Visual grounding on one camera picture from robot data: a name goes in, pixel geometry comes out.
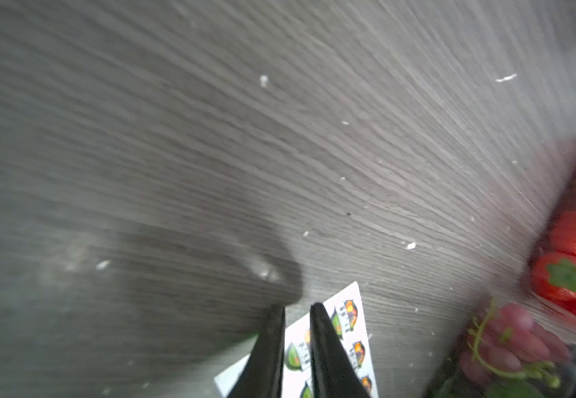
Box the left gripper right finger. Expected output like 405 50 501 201
309 303 369 398

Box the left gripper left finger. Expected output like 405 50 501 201
227 304 286 398

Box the white fruit sticker sheet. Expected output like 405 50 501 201
214 282 378 397

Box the purple grape clamshell box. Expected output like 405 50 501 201
424 296 576 397

